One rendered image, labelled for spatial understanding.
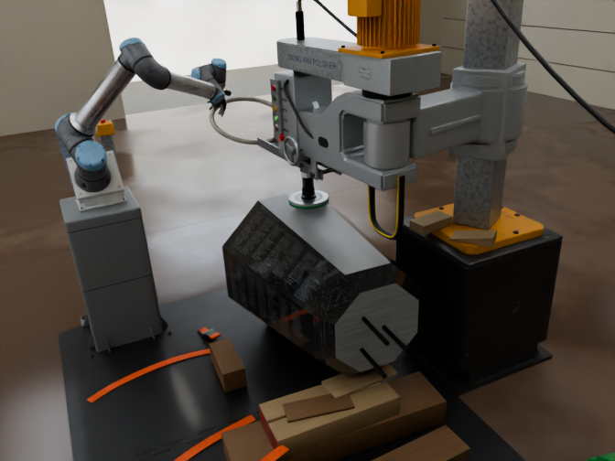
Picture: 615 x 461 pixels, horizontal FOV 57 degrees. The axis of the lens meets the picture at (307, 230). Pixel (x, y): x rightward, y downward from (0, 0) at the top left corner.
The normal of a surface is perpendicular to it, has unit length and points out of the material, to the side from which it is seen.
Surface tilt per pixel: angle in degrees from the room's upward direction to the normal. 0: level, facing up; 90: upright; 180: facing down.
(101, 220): 90
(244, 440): 0
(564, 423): 0
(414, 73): 90
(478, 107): 90
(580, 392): 0
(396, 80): 90
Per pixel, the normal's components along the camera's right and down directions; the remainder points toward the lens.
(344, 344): 0.39, 0.37
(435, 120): 0.60, 0.32
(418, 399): -0.04, -0.90
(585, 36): -0.90, 0.22
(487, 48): -0.57, 0.37
